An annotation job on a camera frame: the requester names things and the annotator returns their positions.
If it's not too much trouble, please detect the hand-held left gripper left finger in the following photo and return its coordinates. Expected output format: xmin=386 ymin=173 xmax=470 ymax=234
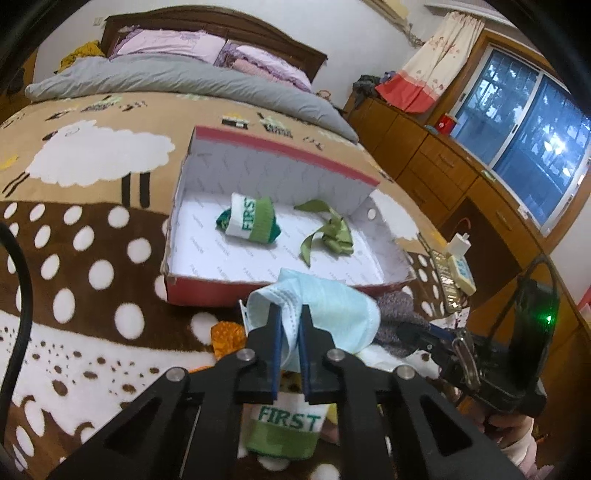
xmin=46 ymin=302 xmax=282 ymax=480

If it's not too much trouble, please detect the grey duvet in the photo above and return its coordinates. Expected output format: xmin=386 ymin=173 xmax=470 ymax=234
xmin=24 ymin=55 xmax=361 ymax=144

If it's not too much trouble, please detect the white power strip with charger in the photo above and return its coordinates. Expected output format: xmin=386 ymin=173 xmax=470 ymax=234
xmin=429 ymin=249 xmax=462 ymax=315

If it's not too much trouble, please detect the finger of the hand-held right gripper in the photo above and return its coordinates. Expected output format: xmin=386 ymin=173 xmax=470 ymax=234
xmin=427 ymin=322 xmax=462 ymax=343
xmin=397 ymin=323 xmax=446 ymax=363

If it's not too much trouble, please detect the green ribbon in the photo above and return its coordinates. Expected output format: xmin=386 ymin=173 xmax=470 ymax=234
xmin=294 ymin=199 xmax=355 ymax=267

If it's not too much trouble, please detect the orange patterned pouch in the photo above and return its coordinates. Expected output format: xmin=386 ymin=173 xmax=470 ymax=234
xmin=211 ymin=320 xmax=250 ymax=361

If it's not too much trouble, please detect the window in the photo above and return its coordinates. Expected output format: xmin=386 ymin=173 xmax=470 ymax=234
xmin=450 ymin=44 xmax=591 ymax=238

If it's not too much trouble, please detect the wooden wardrobe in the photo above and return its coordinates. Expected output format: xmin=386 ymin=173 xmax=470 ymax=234
xmin=0 ymin=48 xmax=38 ymax=100

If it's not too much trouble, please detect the red cardboard shoe box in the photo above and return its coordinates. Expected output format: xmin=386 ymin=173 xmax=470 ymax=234
xmin=160 ymin=126 xmax=416 ymax=308

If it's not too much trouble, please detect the person's right hand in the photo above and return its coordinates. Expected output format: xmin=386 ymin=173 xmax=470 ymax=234
xmin=482 ymin=411 xmax=525 ymax=441

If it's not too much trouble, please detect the cream and red curtain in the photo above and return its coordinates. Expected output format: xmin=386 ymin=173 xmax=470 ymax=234
xmin=375 ymin=11 xmax=485 ymax=115

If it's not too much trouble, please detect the yellow cloth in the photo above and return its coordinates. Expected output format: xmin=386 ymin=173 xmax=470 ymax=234
xmin=55 ymin=41 xmax=107 ymax=75

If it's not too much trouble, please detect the pile of clothes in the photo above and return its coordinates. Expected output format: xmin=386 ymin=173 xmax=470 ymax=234
xmin=352 ymin=71 xmax=402 ymax=100

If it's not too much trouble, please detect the green and white sock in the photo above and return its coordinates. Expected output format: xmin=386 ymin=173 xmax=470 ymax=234
xmin=245 ymin=392 xmax=331 ymax=460
xmin=213 ymin=193 xmax=282 ymax=244

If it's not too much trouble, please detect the white charger plug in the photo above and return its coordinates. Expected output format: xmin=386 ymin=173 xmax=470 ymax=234
xmin=445 ymin=233 xmax=472 ymax=258

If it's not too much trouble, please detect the wooden headboard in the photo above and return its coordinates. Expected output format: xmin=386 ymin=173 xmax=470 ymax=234
xmin=99 ymin=11 xmax=329 ymax=84

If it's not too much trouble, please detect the grey knitted cloth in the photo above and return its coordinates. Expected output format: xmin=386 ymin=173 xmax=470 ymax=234
xmin=375 ymin=291 xmax=432 ymax=356

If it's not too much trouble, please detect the light purple pillow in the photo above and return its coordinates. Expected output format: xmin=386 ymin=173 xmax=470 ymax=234
xmin=111 ymin=28 xmax=227 ymax=65

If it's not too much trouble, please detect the wooden cabinet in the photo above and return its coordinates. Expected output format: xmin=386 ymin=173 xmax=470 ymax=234
xmin=344 ymin=90 xmax=591 ymax=416

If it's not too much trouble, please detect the purple ruffled pillow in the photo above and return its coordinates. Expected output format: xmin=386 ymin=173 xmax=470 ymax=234
xmin=217 ymin=41 xmax=315 ymax=92

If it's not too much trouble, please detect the blue face mask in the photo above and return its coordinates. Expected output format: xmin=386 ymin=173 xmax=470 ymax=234
xmin=245 ymin=269 xmax=382 ymax=372

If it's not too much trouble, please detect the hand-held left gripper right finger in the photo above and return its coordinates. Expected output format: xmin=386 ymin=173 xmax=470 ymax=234
xmin=298 ymin=305 xmax=527 ymax=480

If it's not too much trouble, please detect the black cable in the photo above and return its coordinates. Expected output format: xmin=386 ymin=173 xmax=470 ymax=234
xmin=0 ymin=223 xmax=33 ymax=407

